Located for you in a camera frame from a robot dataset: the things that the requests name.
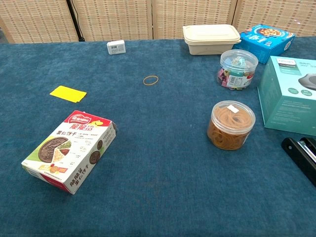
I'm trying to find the small white box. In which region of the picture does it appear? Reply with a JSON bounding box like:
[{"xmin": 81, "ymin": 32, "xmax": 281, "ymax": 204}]
[{"xmin": 106, "ymin": 39, "xmax": 126, "ymax": 55}]

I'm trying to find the clear jar of rubber bands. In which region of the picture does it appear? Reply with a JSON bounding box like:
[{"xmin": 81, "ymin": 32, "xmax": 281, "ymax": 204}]
[{"xmin": 206, "ymin": 100, "xmax": 256, "ymax": 151}]

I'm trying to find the clear jar of binder clips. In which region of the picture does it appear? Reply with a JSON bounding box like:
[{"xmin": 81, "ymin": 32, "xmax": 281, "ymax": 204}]
[{"xmin": 217, "ymin": 49, "xmax": 259, "ymax": 91}]

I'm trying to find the teal speaker box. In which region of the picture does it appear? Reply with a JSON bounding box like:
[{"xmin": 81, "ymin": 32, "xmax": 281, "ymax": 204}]
[{"xmin": 257, "ymin": 55, "xmax": 316, "ymax": 136}]

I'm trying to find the red white biscuit box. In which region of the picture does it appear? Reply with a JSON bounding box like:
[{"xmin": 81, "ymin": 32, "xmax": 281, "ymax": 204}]
[{"xmin": 21, "ymin": 110, "xmax": 118, "ymax": 195}]

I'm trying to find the blue tablecloth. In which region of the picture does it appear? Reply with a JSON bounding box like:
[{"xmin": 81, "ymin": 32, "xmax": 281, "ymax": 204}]
[{"xmin": 0, "ymin": 36, "xmax": 316, "ymax": 237}]

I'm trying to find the bamboo folding screen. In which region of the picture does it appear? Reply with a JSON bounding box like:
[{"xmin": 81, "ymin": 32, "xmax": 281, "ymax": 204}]
[{"xmin": 0, "ymin": 0, "xmax": 316, "ymax": 44}]

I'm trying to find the blue cookie box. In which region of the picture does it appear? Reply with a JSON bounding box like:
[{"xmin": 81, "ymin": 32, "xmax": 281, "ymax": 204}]
[{"xmin": 233, "ymin": 23, "xmax": 296, "ymax": 65}]

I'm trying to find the loose tan rubber band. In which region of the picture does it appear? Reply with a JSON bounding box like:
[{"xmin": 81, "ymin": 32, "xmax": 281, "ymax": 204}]
[{"xmin": 143, "ymin": 75, "xmax": 159, "ymax": 86}]

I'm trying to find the black stapler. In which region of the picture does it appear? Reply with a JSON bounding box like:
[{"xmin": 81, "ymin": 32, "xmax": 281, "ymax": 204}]
[{"xmin": 281, "ymin": 137, "xmax": 316, "ymax": 188}]

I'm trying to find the beige lidded lunch box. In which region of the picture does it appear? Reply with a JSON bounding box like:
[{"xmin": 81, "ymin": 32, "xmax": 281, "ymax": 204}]
[{"xmin": 182, "ymin": 24, "xmax": 241, "ymax": 56}]

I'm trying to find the black tripod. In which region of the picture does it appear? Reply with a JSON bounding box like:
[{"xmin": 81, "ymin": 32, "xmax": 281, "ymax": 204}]
[{"xmin": 65, "ymin": 0, "xmax": 85, "ymax": 42}]

